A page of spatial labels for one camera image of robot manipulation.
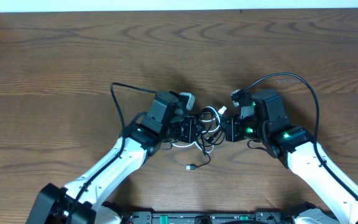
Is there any white usb cable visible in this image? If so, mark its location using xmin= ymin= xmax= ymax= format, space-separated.
xmin=171 ymin=105 xmax=228 ymax=154

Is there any black usb cable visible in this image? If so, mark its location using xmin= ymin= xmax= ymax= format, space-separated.
xmin=185 ymin=105 xmax=227 ymax=171

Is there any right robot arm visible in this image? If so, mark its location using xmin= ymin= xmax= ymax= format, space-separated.
xmin=222 ymin=89 xmax=358 ymax=223

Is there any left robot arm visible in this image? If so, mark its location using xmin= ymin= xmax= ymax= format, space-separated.
xmin=27 ymin=91 xmax=203 ymax=223

